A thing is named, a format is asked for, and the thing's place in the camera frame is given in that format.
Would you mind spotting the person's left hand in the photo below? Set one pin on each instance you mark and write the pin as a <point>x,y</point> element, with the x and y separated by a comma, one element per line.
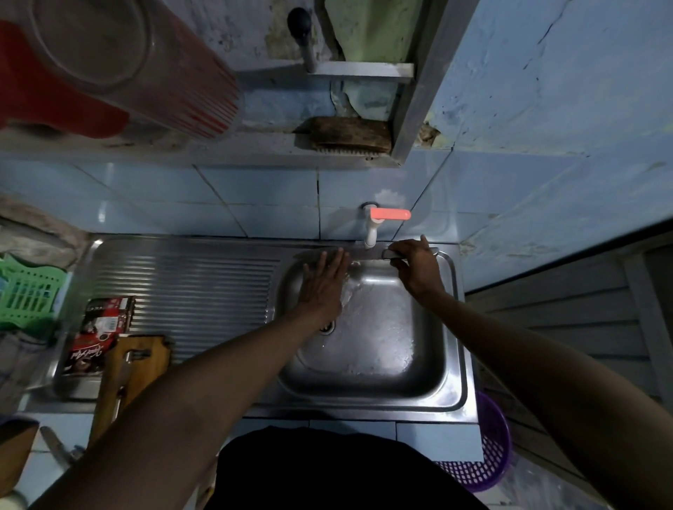
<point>322,289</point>

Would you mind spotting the person's right hand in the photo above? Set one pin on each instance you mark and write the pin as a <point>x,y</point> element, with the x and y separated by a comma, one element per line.
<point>420,273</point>

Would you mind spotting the small wooden cutting board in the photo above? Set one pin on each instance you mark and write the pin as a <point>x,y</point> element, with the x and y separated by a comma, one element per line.
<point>152,368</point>

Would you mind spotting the knives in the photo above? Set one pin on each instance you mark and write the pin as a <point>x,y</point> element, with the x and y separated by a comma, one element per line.
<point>126,368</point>

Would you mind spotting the person's right forearm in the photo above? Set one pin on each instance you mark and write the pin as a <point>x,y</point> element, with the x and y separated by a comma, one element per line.
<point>568,394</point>

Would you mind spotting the person's left forearm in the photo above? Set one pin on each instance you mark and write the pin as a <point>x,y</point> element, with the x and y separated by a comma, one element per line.
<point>184,420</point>

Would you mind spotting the person's black clothing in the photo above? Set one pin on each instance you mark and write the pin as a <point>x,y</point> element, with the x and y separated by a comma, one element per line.
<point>342,473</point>

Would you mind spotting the stainless steel sink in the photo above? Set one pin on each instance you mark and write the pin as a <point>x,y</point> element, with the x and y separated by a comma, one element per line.
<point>194,284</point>

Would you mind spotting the grey slatted wooden door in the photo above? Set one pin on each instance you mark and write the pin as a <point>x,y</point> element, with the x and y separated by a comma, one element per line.
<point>568,310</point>

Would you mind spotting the wooden scrub brush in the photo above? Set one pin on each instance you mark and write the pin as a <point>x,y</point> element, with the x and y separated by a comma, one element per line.
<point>349,135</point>

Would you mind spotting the purple plastic basket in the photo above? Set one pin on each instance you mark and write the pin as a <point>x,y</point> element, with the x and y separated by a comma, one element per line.
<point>486,467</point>

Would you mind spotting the red black sachet pack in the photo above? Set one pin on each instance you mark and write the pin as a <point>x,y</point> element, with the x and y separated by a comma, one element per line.
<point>100,333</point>

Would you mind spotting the red striped drinking glass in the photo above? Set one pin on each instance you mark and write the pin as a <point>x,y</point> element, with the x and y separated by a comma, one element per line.
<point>168,84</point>

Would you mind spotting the green plastic basket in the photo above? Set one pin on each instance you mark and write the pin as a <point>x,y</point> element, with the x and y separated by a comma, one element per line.
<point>31,294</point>

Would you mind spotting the checked dishcloth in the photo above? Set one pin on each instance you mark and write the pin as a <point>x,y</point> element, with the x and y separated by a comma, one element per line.
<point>21,373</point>

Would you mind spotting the red plastic cup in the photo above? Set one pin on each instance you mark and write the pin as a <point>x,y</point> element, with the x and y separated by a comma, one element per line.
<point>47,100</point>

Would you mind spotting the wooden knife block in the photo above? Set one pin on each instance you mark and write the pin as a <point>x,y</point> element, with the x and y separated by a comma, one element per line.
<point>16,452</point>

